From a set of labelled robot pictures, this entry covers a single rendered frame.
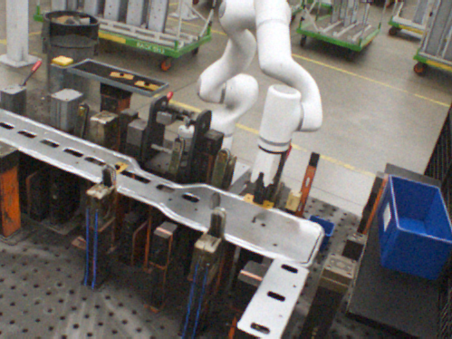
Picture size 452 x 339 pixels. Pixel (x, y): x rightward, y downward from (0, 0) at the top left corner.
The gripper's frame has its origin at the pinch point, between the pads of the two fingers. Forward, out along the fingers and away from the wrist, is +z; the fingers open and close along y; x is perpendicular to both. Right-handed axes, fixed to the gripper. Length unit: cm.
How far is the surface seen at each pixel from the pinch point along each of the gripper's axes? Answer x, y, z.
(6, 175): -76, 19, 14
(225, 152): -17.4, -15.5, -0.5
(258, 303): 12.2, 31.0, 9.3
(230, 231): -4.1, 8.5, 9.4
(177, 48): -195, -347, 80
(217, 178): -17.6, -13.7, 8.0
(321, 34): -93, -609, 84
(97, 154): -57, -4, 9
